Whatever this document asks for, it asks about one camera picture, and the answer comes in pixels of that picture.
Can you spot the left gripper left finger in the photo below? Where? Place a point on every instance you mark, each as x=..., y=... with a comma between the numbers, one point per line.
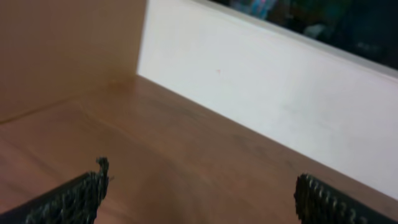
x=76, y=201

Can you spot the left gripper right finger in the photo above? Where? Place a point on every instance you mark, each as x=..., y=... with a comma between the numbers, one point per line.
x=319, y=203

